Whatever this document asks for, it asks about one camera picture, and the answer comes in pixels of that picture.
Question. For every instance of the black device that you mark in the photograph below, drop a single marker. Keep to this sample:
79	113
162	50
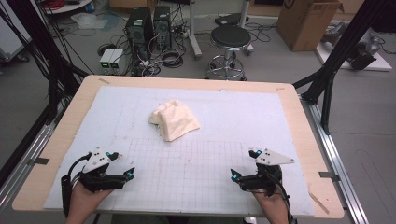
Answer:
362	57

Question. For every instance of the black round stool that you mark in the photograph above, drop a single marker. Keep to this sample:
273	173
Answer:
230	37

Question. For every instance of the person's left hand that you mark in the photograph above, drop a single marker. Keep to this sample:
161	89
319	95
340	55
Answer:
82	199

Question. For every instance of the grey tape strip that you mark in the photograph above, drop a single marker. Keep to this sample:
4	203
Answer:
39	161
329	176

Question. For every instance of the cream cloth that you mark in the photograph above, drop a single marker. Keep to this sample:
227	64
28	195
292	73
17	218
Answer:
177	121

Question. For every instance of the white grid mat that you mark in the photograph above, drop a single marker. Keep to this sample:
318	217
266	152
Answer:
218	99

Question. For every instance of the flat black case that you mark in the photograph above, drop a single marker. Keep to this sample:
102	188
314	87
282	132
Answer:
230	19

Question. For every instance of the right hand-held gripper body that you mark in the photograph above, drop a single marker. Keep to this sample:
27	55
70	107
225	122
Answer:
264	180

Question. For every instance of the slim black computer tower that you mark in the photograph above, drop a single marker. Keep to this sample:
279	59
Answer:
162	26

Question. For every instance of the clear plastic bag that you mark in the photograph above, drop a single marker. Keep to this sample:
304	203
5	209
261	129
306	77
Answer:
88	21

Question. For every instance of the black metal frame stand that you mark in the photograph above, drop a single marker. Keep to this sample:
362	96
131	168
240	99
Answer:
31	31
342	46

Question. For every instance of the white desk leg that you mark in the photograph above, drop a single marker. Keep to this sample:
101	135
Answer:
245	12
193	31

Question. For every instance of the person's right hand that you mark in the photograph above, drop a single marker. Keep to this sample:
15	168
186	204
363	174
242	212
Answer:
272	202

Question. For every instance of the white board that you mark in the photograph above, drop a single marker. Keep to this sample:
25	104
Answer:
381	63

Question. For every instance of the white power supply unit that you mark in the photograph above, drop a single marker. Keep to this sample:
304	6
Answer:
117	60
106	60

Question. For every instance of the aluminium rail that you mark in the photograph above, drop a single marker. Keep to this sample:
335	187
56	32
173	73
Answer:
28	155
336	155

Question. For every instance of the brown cardboard box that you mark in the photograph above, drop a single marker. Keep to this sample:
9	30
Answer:
306	25

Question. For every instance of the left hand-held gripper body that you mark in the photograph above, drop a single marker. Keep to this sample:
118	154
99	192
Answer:
96	180

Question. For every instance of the large black computer tower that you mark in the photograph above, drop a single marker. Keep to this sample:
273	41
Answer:
138	28

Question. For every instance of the thin wooden stick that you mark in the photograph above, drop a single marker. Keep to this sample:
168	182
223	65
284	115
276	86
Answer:
318	201

